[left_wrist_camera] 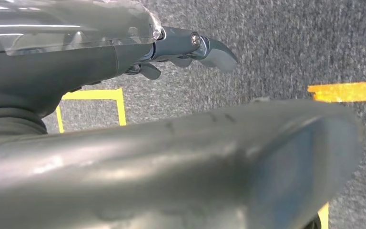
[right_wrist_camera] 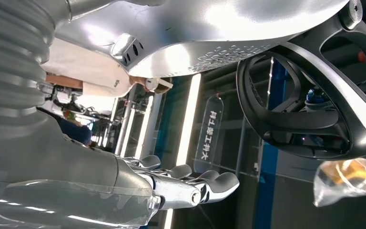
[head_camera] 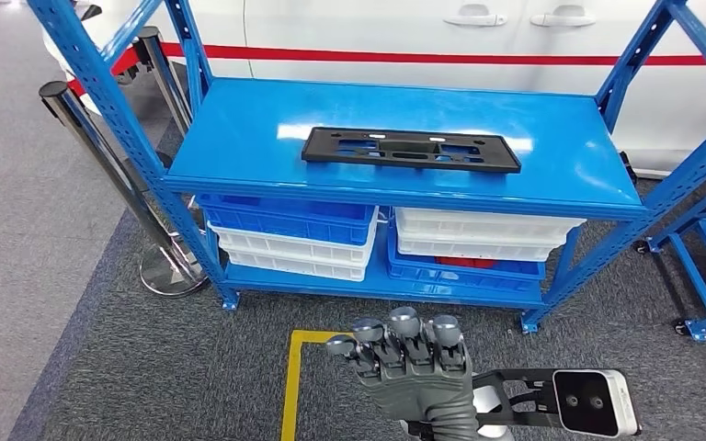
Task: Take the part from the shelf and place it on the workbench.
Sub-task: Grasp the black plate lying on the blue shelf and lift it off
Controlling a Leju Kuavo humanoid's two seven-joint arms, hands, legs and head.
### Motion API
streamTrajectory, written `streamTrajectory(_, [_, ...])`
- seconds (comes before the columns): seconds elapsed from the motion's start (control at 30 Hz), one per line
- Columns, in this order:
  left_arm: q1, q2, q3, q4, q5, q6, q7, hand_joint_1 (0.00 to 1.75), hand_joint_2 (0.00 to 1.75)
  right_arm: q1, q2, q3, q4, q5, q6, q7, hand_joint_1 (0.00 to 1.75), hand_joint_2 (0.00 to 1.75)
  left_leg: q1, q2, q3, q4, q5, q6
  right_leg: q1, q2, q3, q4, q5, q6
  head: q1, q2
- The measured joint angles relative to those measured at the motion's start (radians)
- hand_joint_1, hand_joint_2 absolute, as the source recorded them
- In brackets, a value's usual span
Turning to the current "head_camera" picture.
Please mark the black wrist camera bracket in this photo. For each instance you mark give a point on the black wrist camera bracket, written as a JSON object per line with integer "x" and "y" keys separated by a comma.
{"x": 511, "y": 414}

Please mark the blue plastic bin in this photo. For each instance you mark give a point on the blue plastic bin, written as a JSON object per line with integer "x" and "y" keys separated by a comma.
{"x": 280, "y": 222}
{"x": 462, "y": 277}

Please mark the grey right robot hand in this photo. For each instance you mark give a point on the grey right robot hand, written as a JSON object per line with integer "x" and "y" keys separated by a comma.
{"x": 414, "y": 377}

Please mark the red barrier belt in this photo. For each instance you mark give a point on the red barrier belt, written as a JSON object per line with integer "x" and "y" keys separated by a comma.
{"x": 389, "y": 58}

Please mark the black plastic plate frame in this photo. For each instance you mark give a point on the black plastic plate frame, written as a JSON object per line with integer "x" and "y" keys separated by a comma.
{"x": 328, "y": 152}

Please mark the white car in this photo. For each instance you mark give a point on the white car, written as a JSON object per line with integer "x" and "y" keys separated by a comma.
{"x": 389, "y": 30}

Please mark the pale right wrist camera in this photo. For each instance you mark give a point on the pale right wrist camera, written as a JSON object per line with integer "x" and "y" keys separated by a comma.
{"x": 596, "y": 402}

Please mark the chrome stanchion post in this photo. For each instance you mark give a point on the chrome stanchion post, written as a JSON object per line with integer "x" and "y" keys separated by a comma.
{"x": 100, "y": 155}
{"x": 165, "y": 79}

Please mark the red item in bin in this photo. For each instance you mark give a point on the red item in bin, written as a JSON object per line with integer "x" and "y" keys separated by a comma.
{"x": 465, "y": 262}

